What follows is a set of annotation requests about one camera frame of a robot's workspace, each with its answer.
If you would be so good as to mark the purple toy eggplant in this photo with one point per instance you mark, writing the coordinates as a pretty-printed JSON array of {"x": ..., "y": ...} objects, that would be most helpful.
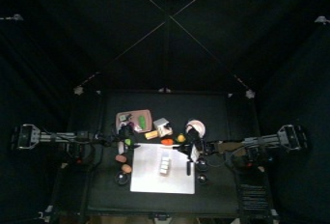
[{"x": 137, "y": 128}]

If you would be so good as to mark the grey white sushi piece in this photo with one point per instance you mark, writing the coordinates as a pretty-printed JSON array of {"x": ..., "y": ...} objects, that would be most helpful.
[{"x": 125, "y": 117}]

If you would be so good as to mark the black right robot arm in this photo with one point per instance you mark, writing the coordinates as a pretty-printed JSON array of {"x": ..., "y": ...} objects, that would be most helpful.
[{"x": 267, "y": 139}]

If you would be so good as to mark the orange toy tomato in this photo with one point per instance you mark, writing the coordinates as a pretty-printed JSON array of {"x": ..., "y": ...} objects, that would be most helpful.
[{"x": 168, "y": 141}]

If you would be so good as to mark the white cutting board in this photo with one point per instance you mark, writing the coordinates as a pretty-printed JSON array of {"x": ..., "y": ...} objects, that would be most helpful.
[{"x": 162, "y": 176}]

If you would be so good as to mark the pink tray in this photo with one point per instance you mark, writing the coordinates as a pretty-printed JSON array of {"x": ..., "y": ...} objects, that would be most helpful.
[{"x": 149, "y": 115}]

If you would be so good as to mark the white toy sushi roll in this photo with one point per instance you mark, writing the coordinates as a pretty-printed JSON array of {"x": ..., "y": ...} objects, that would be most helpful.
[{"x": 165, "y": 165}]

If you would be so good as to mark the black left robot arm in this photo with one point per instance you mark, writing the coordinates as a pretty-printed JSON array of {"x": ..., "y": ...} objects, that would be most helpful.
[{"x": 56, "y": 136}]

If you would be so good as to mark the small black bowl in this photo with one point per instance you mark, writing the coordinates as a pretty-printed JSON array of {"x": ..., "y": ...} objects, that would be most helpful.
[
  {"x": 122, "y": 178},
  {"x": 203, "y": 164},
  {"x": 203, "y": 178}
]

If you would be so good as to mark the light orange toy food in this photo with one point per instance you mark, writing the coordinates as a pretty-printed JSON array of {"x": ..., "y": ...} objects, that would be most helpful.
[{"x": 126, "y": 168}]

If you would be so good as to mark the grey frame corner bracket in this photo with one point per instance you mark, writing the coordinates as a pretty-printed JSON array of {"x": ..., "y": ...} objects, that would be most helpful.
[
  {"x": 321, "y": 19},
  {"x": 18, "y": 17},
  {"x": 251, "y": 94},
  {"x": 78, "y": 89}
]

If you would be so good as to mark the yellow toy pear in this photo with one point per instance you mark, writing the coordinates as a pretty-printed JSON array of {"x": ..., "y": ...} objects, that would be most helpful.
[{"x": 181, "y": 137}]

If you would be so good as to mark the black printed label sheet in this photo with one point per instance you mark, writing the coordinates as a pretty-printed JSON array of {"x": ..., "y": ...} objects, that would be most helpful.
[{"x": 253, "y": 197}]

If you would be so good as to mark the light green toy vegetable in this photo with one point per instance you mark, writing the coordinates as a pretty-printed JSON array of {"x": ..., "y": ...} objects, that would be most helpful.
[{"x": 128, "y": 142}]

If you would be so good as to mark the green toy cucumber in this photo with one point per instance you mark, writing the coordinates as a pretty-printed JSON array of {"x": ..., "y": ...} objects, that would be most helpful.
[{"x": 142, "y": 121}]

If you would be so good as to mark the orange brown toy food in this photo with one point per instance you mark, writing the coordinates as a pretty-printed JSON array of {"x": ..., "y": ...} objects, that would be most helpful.
[{"x": 121, "y": 158}]

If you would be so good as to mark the pink white plate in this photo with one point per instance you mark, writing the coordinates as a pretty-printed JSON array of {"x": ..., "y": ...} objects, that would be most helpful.
[{"x": 199, "y": 125}]

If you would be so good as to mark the grey white toy box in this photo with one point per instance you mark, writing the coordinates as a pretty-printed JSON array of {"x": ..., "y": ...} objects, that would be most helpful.
[{"x": 162, "y": 124}]

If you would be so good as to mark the yellow toy cheese block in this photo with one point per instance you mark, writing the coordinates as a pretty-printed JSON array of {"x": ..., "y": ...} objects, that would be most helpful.
[{"x": 152, "y": 134}]

